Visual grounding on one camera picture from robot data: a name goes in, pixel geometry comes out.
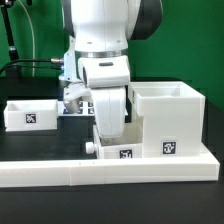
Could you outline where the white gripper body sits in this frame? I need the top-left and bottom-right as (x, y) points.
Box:
(91, 86), (126, 138)

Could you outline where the white front drawer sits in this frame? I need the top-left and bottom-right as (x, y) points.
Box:
(85, 122), (143, 159)

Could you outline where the white drawer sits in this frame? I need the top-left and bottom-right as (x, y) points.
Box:
(4, 99), (58, 132)
(85, 122), (143, 159)

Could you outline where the white drawer cabinet box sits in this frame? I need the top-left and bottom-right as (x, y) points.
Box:
(128, 81), (205, 158)

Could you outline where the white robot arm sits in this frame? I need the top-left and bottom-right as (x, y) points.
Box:
(61, 0), (163, 138)

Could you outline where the white rear drawer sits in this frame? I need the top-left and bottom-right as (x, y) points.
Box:
(4, 99), (58, 132)

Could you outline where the marker tag sheet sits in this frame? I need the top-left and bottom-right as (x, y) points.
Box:
(57, 100), (129, 118)

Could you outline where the white L-shaped fence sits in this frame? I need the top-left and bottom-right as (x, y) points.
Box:
(0, 145), (220, 188)

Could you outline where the black cable with connector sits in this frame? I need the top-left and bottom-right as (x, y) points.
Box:
(0, 57), (66, 76)

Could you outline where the black camera stand pole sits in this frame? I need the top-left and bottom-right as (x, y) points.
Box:
(0, 0), (23, 79)

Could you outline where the grey thin cable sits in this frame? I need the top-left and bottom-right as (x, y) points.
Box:
(18, 0), (37, 78)

